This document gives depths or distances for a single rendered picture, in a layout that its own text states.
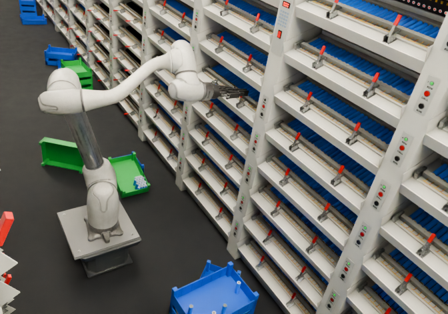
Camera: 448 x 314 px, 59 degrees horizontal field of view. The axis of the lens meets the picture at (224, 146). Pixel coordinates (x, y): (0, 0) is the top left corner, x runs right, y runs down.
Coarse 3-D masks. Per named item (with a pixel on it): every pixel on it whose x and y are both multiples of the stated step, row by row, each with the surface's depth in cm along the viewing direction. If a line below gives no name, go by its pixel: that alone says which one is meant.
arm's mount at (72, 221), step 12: (120, 204) 234; (60, 216) 219; (72, 216) 221; (84, 216) 222; (120, 216) 226; (72, 228) 214; (84, 228) 215; (132, 228) 220; (72, 240) 207; (84, 240) 208; (96, 240) 210; (120, 240) 212; (132, 240) 215; (72, 252) 201; (84, 252) 202; (96, 252) 205
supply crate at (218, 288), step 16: (224, 272) 179; (176, 288) 161; (192, 288) 170; (208, 288) 173; (224, 288) 174; (240, 288) 175; (176, 304) 161; (192, 304) 165; (208, 304) 166; (240, 304) 168; (256, 304) 168
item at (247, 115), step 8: (200, 64) 239; (208, 64) 242; (216, 64) 245; (200, 72) 241; (200, 80) 237; (208, 80) 234; (232, 104) 214; (248, 104) 212; (240, 112) 208; (248, 112) 207; (248, 120) 204
